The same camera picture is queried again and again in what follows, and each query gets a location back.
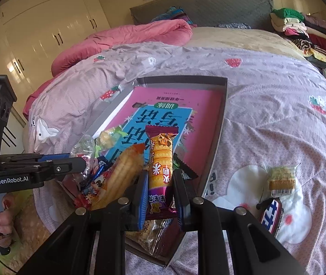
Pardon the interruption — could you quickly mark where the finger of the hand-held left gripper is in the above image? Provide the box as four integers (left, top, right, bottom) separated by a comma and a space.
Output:
41, 157, 88, 183
0, 153, 71, 162

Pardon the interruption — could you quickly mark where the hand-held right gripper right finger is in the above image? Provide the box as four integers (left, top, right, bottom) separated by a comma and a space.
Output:
173, 170, 307, 275

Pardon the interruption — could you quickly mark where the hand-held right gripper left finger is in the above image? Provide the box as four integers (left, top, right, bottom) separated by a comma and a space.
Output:
17, 171, 149, 275

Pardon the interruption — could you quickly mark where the lime green clear packet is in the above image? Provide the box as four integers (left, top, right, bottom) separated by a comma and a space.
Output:
69, 135, 99, 184

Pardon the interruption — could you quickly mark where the clear biscuit packet green label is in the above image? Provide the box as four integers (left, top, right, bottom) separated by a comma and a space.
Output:
126, 218, 178, 257

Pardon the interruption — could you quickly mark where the red cartoon snack packet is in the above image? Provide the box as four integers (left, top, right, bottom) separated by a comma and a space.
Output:
74, 172, 112, 210

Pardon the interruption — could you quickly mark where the blue cookie packet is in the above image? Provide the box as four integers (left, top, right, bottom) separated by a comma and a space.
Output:
93, 156, 110, 178

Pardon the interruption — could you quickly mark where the black green snack packet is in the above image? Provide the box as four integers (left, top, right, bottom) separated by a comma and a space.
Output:
173, 153, 199, 182

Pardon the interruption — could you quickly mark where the orange snack packet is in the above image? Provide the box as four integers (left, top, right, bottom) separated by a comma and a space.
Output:
91, 143, 148, 210

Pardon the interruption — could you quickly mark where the yellow pastry clear packet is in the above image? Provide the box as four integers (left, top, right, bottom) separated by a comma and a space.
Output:
98, 124, 129, 150

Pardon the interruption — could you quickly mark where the purple rice cracker packet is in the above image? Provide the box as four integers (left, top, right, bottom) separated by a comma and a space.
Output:
144, 124, 179, 222

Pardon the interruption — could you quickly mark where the dark red candy bar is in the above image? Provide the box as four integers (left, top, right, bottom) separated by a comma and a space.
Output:
257, 198, 284, 237

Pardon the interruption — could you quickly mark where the shallow pink printed cardboard box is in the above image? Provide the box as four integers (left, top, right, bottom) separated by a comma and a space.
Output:
61, 75, 228, 267

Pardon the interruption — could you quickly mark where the small yellow cake packet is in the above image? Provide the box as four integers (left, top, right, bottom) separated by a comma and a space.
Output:
267, 163, 301, 199

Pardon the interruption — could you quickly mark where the tan spotted cloth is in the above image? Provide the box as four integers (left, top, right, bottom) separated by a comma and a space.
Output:
11, 190, 52, 247

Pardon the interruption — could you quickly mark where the cream wardrobe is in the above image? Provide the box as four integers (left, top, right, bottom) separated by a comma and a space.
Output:
0, 0, 111, 155

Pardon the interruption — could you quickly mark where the pink quilt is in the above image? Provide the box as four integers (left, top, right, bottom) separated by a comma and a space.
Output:
22, 19, 194, 118

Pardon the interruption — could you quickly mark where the beige bed sheet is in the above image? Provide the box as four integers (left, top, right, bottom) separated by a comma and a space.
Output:
184, 26, 307, 61

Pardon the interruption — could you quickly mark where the teal striped pillow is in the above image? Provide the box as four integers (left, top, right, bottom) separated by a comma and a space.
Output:
151, 6, 194, 25

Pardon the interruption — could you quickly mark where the dark patterned cloth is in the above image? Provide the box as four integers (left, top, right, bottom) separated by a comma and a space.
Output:
219, 23, 251, 30

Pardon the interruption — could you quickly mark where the grey padded headboard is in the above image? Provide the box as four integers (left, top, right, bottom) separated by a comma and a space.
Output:
130, 0, 274, 31

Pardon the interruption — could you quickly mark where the pile of folded clothes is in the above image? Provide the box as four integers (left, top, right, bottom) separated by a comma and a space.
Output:
270, 7, 326, 70

